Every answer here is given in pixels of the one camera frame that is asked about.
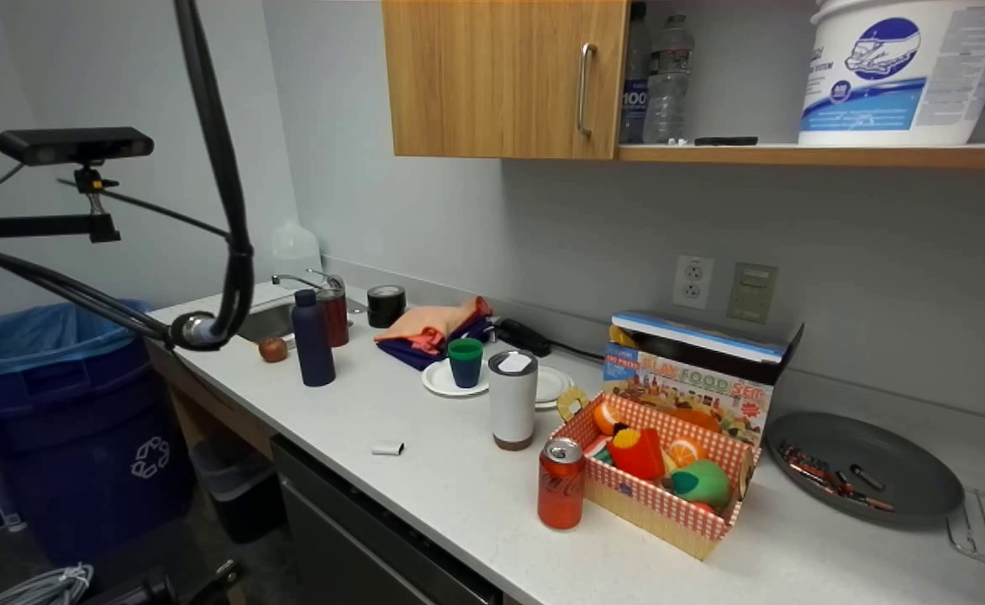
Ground wooden cupboard door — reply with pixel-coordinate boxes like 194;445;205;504
381;0;633;164

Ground black stapler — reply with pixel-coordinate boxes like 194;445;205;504
490;316;554;360

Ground green cup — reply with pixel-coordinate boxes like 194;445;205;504
444;337;489;394

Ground white plate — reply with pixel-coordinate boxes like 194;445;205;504
532;365;582;412
418;356;498;405

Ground dark blue cloth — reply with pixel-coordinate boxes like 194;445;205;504
376;316;500;376

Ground white tumbler brown base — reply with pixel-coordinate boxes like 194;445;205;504
489;348;541;455

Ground black cup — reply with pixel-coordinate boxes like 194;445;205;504
363;283;410;332

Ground dark red cup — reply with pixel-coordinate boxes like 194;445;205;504
321;275;352;351

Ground orange toy fruit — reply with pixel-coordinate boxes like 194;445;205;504
589;396;633;441

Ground dark blue bottle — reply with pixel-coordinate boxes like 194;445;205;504
289;285;341;390

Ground red soda can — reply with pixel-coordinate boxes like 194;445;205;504
535;435;589;534

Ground translucent white jug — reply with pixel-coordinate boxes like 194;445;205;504
265;219;325;291

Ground red toy fruit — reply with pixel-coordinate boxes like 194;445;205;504
606;424;670;489

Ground blue toy food box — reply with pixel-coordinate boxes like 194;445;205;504
603;310;807;448

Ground small brown object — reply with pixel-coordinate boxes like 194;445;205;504
257;332;293;367

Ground steel sink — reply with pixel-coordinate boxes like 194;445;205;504
231;296;303;348

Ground red checked cardboard basket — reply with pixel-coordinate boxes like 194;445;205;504
564;386;767;566

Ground lower kitchen cabinets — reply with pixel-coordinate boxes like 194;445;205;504
143;332;519;605

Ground clear plastic bottle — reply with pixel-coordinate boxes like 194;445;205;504
645;11;699;147

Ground small black bin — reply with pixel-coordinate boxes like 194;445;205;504
191;441;289;547

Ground dark red snack bars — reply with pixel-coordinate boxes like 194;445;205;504
786;445;897;509

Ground black tube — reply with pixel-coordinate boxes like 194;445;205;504
0;231;182;348

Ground blue recycling bin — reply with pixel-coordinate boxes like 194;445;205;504
0;299;202;567

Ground grey round plate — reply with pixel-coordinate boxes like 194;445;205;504
762;407;967;534

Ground white tub blue label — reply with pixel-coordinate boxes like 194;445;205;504
796;0;985;153

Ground clear plastic bag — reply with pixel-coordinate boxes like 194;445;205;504
0;561;101;605

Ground white wall outlet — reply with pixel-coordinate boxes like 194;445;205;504
670;253;715;313

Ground metal door handle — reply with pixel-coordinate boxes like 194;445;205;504
572;42;603;144

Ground beige wall switch plate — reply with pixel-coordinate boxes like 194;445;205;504
727;260;780;330

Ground thick black hose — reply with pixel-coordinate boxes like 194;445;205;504
168;0;259;353

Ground black stereo camera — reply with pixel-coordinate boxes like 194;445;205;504
0;125;158;169

